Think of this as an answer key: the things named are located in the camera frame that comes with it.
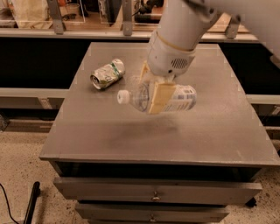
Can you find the clear bottle with blue label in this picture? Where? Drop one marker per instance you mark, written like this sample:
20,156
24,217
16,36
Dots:
139,96

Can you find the left metal bracket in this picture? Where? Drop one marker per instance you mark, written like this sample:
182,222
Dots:
55,14

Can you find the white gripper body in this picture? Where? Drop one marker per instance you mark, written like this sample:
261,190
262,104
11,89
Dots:
167,59

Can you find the grey drawer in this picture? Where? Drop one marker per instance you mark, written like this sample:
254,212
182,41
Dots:
151,214
157,190

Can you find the black pole on floor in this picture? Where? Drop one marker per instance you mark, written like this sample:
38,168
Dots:
35,192

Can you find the crushed green white can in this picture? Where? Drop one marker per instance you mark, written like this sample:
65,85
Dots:
105,76

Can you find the right metal bracket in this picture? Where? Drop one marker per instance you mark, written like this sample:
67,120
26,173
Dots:
232,27

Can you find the black cylinder on shelf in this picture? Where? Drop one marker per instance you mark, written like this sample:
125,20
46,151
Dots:
148,18

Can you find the metal bracket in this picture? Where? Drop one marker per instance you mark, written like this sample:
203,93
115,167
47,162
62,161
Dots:
232,27
55,14
127,17

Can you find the middle metal bracket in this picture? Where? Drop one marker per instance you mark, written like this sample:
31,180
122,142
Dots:
127,17

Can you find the clear plastic box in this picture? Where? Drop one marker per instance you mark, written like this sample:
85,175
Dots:
71,11

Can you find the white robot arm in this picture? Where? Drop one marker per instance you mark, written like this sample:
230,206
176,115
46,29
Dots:
172,45

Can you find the upper grey drawer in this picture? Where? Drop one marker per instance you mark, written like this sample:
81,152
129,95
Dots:
157,190

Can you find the lower grey drawer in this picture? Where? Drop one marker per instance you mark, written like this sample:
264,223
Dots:
151,214

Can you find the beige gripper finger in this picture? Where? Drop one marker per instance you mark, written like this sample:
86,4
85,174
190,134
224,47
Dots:
162,93
145,73

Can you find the grey drawer cabinet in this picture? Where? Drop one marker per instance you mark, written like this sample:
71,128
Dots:
220,139

